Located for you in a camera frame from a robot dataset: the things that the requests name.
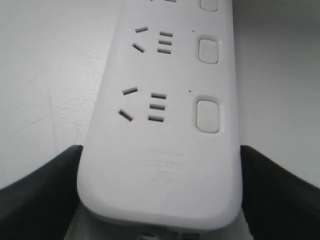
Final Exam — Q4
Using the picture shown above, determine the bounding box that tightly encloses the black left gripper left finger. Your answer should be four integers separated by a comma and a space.
0, 145, 83, 240

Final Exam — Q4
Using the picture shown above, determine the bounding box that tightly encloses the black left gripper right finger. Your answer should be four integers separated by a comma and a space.
240, 145, 320, 240

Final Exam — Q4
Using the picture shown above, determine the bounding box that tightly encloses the white five-outlet power strip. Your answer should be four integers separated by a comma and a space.
77, 0, 243, 234

